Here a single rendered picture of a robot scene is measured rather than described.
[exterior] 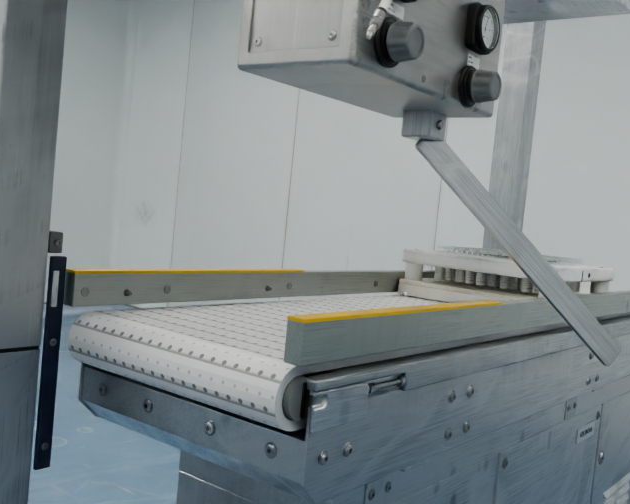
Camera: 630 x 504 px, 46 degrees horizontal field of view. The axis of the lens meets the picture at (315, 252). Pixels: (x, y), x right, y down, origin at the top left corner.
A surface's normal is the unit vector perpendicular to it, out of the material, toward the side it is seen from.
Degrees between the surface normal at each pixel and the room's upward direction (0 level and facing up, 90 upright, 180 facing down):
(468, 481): 90
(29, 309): 90
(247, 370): 51
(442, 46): 90
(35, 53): 90
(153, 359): 80
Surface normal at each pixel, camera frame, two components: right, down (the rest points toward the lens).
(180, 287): 0.79, 0.11
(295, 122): -0.63, -0.02
